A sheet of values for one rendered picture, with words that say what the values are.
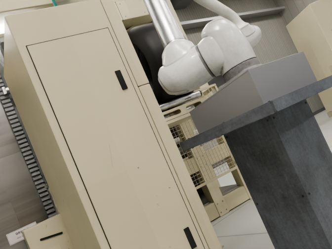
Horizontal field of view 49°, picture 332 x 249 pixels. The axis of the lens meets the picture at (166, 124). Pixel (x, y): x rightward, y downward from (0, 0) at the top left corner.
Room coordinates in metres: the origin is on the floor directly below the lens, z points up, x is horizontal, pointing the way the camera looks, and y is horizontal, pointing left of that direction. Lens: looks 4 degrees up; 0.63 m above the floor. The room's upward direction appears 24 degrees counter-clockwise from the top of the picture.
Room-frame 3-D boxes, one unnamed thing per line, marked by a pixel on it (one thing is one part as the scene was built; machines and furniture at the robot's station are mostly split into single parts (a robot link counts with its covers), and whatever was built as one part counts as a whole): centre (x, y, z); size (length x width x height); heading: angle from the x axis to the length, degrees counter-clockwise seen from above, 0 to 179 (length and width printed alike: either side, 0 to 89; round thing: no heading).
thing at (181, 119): (2.37, -0.06, 0.80); 0.37 x 0.36 x 0.02; 28
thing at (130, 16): (2.69, -0.03, 1.71); 0.61 x 0.25 x 0.15; 118
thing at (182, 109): (2.24, -0.12, 0.83); 0.36 x 0.09 x 0.06; 118
